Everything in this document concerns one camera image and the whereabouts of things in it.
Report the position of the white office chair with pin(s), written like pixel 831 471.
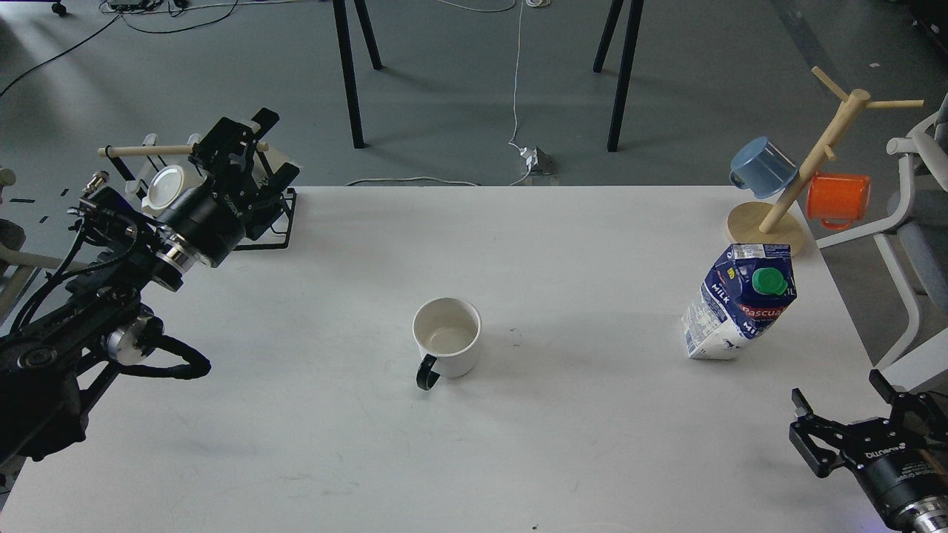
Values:
pixel 912 241

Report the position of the white mug with black handle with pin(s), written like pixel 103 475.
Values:
pixel 447 332

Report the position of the black wire mug rack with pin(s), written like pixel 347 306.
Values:
pixel 141 163

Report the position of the blue cup on stand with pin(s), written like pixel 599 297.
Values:
pixel 762 168

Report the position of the orange cup on stand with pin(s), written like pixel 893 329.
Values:
pixel 837 200

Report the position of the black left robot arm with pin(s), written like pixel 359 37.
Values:
pixel 87 325

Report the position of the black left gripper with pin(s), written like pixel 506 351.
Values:
pixel 229 206

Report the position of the black table legs right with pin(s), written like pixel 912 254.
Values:
pixel 628 51

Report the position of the blue milk carton green cap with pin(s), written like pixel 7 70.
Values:
pixel 748 288

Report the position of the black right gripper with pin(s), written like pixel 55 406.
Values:
pixel 892 459

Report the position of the white mug on rack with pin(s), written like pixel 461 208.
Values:
pixel 275 157
pixel 167 186

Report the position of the grey power adapter on floor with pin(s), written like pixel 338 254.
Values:
pixel 537 162

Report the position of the white mug on rack front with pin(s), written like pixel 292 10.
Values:
pixel 167 186

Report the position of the wooden mug tree stand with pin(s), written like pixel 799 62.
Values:
pixel 759 222

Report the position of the white mug on rack back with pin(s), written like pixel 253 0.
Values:
pixel 275 157

